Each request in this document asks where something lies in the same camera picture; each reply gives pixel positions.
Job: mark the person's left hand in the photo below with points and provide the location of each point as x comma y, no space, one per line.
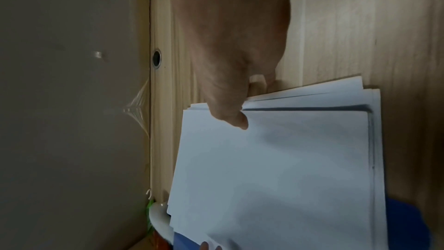
208,246

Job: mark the person's right hand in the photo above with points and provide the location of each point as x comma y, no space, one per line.
236,37

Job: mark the pile of white papers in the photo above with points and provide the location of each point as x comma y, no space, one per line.
277,174

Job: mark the tidy white paper stack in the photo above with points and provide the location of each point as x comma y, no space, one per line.
329,92

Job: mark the blue plastic folder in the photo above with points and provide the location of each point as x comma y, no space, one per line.
406,221

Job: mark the red snack packet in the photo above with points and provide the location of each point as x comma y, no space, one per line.
157,243

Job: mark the white handheld controller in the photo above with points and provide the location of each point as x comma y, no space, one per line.
161,221

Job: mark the green gum packet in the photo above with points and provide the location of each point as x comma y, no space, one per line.
150,209

